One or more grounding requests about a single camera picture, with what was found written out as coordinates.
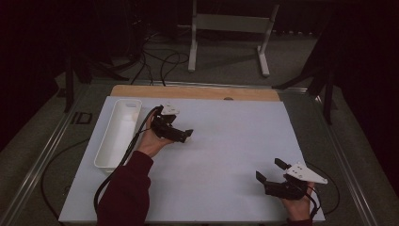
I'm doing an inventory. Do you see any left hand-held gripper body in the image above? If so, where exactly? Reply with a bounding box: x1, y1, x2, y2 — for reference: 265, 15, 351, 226
151, 104, 186, 144

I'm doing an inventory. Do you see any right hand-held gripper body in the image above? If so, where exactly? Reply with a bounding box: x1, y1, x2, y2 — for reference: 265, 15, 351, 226
263, 161, 328, 201

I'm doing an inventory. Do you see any white plastic tray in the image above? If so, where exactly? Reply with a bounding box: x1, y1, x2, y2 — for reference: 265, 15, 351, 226
93, 98, 143, 173

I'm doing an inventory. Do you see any person's left hand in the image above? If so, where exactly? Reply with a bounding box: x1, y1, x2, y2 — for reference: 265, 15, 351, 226
136, 109, 175, 158

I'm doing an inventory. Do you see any person's right hand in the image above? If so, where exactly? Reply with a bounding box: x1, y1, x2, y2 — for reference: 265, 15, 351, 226
280, 183, 315, 222

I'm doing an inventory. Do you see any white table cover sheet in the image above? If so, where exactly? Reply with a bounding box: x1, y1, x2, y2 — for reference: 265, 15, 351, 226
57, 95, 327, 224

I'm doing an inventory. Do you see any black tripod stand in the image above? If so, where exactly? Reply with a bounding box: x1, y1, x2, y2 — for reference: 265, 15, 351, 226
60, 46, 130, 114
272, 46, 337, 126

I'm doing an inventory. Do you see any white metal stand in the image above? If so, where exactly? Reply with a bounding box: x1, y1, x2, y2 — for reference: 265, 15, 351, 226
187, 0, 280, 78

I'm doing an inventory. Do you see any left hand-held gripper cable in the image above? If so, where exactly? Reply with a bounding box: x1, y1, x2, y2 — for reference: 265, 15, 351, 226
93, 105, 164, 218

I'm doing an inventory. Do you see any hand-held gripper cable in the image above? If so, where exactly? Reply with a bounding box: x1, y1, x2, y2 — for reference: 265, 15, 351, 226
93, 105, 164, 218
305, 161, 342, 218

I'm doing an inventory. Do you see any right hand-held gripper cable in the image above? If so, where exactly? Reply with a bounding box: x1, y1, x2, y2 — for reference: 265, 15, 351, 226
305, 161, 342, 218

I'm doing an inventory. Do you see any black floor cable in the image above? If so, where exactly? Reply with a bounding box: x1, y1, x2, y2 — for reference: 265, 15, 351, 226
130, 31, 190, 87
40, 137, 92, 222

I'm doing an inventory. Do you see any black floor bracket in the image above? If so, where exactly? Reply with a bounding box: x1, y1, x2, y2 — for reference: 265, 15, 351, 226
70, 111, 93, 125

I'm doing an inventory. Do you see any metal floor frame rail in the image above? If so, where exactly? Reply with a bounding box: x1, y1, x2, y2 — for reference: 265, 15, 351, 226
0, 79, 377, 226

